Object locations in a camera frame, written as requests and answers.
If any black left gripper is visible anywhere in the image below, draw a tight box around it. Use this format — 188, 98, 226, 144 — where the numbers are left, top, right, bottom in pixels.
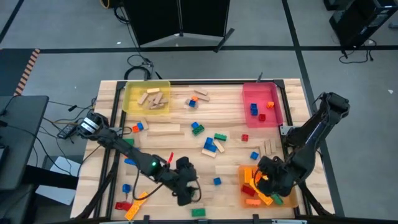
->
161, 156, 200, 207

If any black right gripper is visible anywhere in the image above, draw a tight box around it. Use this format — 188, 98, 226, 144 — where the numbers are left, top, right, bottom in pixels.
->
257, 155, 296, 197

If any red long plastic brick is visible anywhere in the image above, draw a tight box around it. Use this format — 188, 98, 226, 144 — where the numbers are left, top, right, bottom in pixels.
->
241, 185, 257, 197
114, 201, 132, 212

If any orange translucent plastic bin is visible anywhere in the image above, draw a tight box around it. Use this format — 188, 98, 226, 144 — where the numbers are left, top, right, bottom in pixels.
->
238, 164, 299, 209

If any grey metal mounting plate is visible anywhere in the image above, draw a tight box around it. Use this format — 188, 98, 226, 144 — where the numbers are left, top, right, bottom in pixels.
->
279, 124, 295, 136

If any pink translucent plastic bin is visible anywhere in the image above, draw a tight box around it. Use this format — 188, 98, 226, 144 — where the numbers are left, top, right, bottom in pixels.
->
241, 82, 284, 129

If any yellow translucent plastic bin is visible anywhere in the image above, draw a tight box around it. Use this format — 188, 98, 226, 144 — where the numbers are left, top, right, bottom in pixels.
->
123, 80, 172, 116

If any white floor board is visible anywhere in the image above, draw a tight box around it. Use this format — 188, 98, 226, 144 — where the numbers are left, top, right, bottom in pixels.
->
35, 155, 79, 206

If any black power adapter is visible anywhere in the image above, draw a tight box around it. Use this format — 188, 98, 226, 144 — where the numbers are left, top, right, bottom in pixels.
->
57, 123, 79, 140

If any black folding screen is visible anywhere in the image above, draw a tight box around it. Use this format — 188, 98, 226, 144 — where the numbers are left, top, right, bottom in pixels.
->
123, 0, 236, 53

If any black side desk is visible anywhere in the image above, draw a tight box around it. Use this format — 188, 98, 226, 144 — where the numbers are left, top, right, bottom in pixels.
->
0, 95, 50, 191

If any black equipment rack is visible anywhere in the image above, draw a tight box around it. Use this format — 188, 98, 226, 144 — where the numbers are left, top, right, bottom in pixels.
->
323, 0, 398, 49

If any black mat with striped edge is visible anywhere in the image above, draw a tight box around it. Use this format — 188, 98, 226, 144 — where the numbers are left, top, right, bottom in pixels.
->
0, 48, 40, 96

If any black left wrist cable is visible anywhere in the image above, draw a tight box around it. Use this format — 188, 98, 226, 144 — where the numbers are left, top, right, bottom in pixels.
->
132, 169, 165, 202

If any black coiled floor cable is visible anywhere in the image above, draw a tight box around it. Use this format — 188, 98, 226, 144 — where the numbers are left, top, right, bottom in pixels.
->
124, 54, 155, 81

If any black floor power cable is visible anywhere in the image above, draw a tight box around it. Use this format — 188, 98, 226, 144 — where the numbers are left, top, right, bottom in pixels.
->
338, 37, 377, 65

